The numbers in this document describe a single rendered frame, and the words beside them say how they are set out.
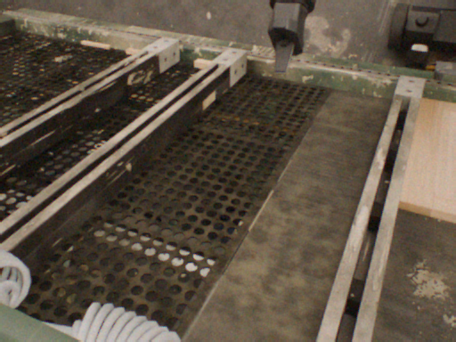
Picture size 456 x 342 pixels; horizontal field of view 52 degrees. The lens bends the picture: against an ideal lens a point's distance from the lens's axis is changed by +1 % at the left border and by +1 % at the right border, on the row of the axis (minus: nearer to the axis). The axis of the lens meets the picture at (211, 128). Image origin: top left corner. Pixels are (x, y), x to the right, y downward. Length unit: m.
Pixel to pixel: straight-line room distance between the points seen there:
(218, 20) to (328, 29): 0.58
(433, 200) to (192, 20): 1.87
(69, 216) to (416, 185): 0.65
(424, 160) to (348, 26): 1.36
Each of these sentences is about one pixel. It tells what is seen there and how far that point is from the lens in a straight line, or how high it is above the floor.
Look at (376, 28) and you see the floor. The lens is 2.34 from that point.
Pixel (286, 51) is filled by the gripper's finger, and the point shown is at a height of 1.39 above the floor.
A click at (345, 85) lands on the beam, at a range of 1.38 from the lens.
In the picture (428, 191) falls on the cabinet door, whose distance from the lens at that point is 0.99.
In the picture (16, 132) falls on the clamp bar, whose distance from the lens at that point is 1.06.
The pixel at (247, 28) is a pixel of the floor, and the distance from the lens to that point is 2.46.
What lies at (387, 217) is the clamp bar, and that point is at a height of 1.44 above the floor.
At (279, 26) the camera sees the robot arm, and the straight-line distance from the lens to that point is 0.86.
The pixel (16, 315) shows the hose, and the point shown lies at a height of 1.96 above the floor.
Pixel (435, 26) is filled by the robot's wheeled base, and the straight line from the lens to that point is 2.12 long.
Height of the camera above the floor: 2.24
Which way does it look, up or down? 68 degrees down
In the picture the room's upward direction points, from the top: 77 degrees counter-clockwise
